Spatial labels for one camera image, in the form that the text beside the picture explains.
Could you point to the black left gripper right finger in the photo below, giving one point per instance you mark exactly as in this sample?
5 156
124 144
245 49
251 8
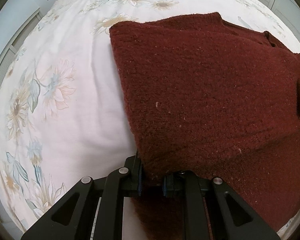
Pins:
213 210

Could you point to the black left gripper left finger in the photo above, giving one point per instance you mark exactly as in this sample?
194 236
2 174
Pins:
92 208

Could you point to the dark red knitted sweater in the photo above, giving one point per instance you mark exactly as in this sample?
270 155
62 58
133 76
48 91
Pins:
209 96

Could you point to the floral white bed sheet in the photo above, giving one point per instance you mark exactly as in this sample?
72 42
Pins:
61 105

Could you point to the white slatted radiator cover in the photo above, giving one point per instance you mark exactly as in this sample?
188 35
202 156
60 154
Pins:
15 42

